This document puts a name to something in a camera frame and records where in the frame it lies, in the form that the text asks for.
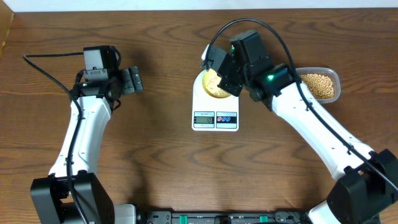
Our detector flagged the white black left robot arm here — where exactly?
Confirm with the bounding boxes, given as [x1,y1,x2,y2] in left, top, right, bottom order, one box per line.
[30,45,143,223]

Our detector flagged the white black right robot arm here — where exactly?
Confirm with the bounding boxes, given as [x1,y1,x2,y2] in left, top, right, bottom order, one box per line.
[202,30,397,223]

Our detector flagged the yellow bowl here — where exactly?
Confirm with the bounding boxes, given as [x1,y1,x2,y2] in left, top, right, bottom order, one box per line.
[201,68,239,99]

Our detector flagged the soybeans in yellow bowl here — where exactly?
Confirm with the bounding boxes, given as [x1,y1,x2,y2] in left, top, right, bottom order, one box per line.
[206,72,233,98]

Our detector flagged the white digital kitchen scale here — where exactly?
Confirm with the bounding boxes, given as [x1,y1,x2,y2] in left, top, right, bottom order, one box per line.
[192,70,239,132]

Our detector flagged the soybeans pile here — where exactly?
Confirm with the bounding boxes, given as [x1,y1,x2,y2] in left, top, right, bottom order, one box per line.
[300,73,335,99]

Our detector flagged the clear plastic container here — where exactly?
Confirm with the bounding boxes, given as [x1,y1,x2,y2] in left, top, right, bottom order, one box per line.
[296,67,341,104]

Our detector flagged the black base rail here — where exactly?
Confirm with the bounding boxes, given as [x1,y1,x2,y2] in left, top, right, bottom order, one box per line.
[136,210,312,224]

